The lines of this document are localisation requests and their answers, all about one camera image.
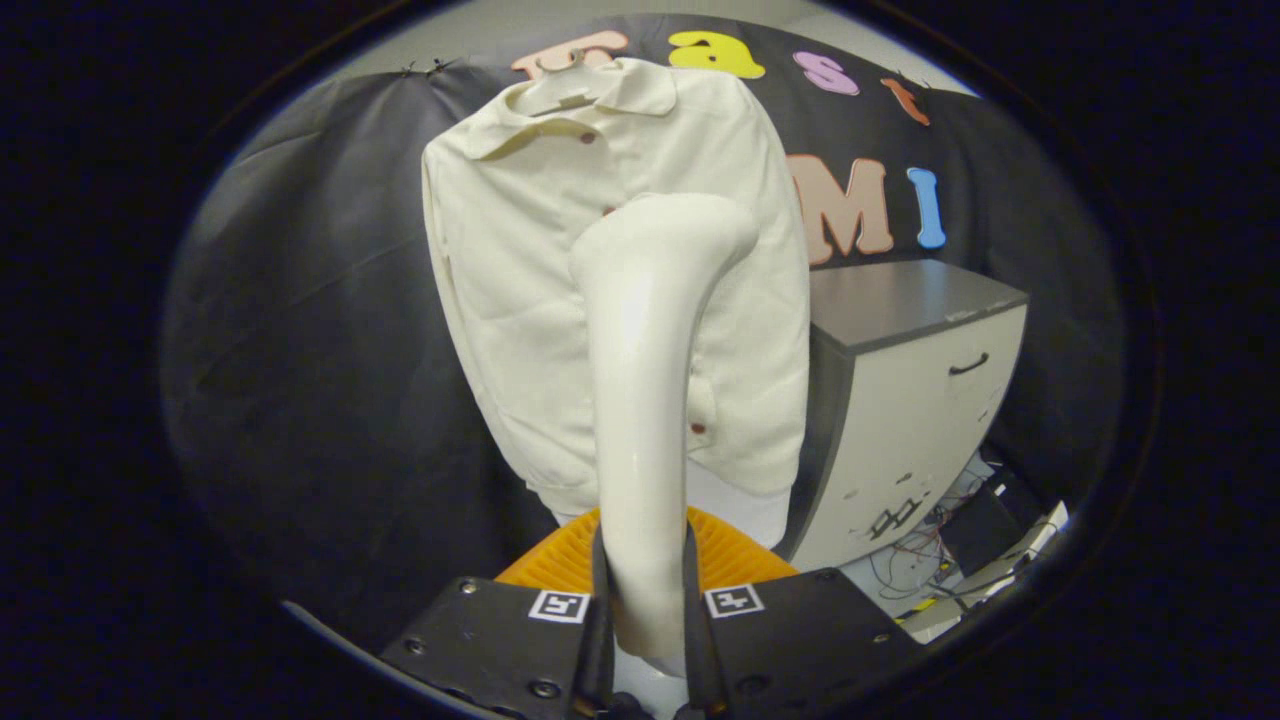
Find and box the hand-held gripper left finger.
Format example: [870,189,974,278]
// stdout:
[380,507,614,720]

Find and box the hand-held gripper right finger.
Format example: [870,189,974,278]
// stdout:
[683,507,926,720]

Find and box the white garment steamer head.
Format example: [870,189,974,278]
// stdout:
[568,192,761,681]

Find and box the cream button-up shirt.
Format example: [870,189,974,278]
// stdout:
[420,57,813,526]

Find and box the white clothes hanger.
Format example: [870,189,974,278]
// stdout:
[520,45,601,113]

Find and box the grey and white cabinet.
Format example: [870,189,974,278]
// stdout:
[775,258,1031,573]

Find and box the black box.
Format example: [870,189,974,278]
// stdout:
[940,480,1023,578]

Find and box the white plastic strip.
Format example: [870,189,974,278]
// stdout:
[900,500,1071,641]

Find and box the tangle of cables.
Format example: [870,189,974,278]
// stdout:
[865,455,1001,603]

